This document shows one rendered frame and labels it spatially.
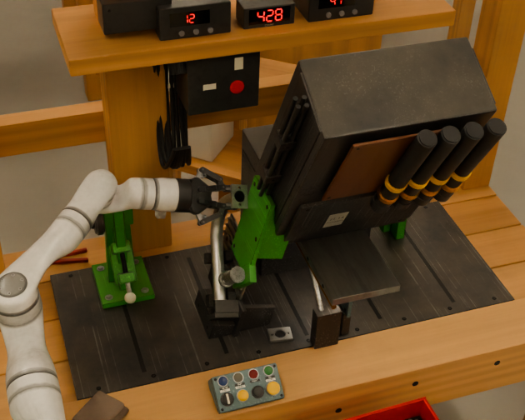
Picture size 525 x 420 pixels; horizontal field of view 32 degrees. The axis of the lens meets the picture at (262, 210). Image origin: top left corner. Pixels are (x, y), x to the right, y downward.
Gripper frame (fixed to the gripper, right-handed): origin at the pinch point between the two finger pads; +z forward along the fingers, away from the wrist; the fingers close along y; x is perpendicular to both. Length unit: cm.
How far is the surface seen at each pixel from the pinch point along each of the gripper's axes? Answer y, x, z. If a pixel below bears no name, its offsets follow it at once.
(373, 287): -21.6, -20.0, 24.4
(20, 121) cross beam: 21, 27, -43
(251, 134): 17.4, 9.3, 9.3
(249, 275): -17.9, -2.9, 2.7
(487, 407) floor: -58, 71, 125
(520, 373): -42, -9, 73
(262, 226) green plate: -7.6, -9.6, 2.9
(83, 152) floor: 55, 227, 20
